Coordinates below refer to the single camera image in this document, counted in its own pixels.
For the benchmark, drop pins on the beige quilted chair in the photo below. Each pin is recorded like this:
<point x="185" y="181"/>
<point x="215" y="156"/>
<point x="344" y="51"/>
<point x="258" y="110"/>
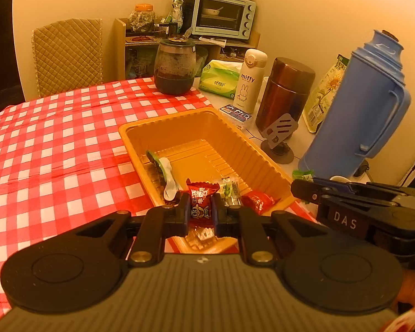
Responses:
<point x="67" y="58"/>

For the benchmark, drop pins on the clear seaweed snack packet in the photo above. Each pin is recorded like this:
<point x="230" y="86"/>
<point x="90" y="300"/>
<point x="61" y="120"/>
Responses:
<point x="201" y="237"/>

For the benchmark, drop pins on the light blue toaster oven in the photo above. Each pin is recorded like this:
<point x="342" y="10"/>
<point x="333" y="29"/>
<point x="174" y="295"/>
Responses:
<point x="223" y="13"/>

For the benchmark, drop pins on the white patterned mug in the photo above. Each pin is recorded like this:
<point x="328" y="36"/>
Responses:
<point x="338" y="178"/>

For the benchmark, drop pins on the brown metal flask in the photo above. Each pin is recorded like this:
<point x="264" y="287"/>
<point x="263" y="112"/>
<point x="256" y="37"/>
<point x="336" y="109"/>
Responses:
<point x="285" y="90"/>

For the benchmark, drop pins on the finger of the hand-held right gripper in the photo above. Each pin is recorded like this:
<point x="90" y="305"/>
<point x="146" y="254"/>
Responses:
<point x="335" y="185"/>
<point x="306" y="190"/>

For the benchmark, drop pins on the white rabbit print bottle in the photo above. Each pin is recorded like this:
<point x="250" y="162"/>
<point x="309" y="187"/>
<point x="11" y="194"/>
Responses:
<point x="249" y="83"/>

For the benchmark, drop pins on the dark glass jar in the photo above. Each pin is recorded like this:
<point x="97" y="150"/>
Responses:
<point x="174" y="67"/>

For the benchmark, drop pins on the grey phone stand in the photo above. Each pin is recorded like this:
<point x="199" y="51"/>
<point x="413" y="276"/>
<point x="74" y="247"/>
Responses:
<point x="280" y="135"/>

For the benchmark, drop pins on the plastic jar with orange lid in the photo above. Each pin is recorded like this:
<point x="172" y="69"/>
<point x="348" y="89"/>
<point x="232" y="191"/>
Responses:
<point x="142" y="17"/>

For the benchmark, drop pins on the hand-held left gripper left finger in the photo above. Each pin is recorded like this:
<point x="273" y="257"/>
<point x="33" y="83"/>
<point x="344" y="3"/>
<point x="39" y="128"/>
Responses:
<point x="181" y="218"/>

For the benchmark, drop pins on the red checkered tablecloth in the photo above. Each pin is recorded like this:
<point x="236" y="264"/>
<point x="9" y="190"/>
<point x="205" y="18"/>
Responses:
<point x="55" y="145"/>

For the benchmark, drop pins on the green and red snack packet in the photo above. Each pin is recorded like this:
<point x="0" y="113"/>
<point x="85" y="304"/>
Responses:
<point x="154" y="158"/>

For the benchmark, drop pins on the blue thermos jug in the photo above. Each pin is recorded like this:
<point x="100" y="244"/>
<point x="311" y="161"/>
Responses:
<point x="359" y="110"/>

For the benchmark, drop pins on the sunflower print snack bag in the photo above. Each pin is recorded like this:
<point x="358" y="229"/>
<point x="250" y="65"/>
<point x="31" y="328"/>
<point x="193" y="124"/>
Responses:
<point x="326" y="93"/>

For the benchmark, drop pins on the blue and white small box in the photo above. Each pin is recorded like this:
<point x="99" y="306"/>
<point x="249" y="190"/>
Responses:
<point x="235" y="116"/>

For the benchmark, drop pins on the orange plastic tray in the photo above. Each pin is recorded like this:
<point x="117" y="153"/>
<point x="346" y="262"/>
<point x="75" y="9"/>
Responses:
<point x="200" y="135"/>

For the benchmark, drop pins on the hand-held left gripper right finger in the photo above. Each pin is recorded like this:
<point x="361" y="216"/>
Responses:
<point x="218" y="219"/>

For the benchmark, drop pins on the green tissue pack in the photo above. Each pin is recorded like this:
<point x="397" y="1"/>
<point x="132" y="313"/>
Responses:
<point x="219" y="77"/>

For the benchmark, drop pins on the yellow green candy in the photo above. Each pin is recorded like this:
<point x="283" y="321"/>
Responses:
<point x="230" y="191"/>

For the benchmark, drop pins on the dark blue snack bar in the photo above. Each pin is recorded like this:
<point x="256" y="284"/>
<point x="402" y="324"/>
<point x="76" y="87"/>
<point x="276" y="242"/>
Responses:
<point x="170" y="179"/>

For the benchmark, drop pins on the small red twisted candy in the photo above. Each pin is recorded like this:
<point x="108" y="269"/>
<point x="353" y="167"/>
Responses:
<point x="201" y="199"/>

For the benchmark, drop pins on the green foil bag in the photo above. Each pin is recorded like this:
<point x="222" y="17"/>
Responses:
<point x="176" y="10"/>

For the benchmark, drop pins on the wooden shelf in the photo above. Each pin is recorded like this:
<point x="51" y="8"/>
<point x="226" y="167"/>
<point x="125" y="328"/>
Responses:
<point x="121" y="48"/>

